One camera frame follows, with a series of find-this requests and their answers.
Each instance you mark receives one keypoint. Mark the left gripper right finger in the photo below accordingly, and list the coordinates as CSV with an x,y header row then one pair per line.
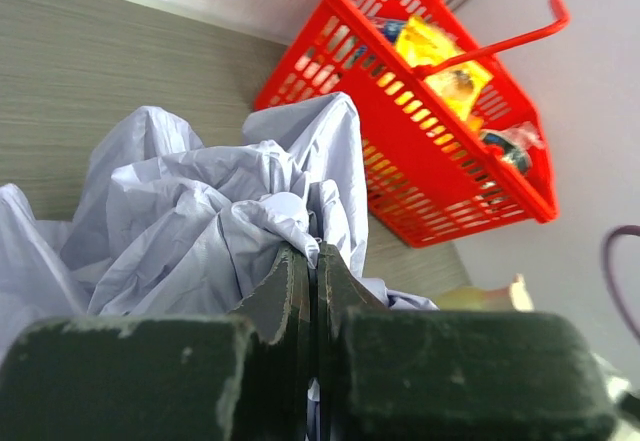
x,y
389,374

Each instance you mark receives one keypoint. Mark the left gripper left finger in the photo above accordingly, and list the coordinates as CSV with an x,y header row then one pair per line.
x,y
238,376

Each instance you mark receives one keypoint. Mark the lavender folding umbrella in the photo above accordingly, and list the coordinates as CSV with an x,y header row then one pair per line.
x,y
169,227

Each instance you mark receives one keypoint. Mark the pale yellow bottle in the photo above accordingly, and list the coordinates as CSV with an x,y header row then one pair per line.
x,y
513,297

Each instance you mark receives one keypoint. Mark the red plastic shopping basket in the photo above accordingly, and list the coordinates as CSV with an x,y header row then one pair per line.
x,y
430,178

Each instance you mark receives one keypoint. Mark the black and orange snack bag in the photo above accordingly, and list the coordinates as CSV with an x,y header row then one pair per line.
x,y
514,144

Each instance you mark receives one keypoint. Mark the yellow chips bag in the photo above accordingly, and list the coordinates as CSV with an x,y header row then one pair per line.
x,y
422,44

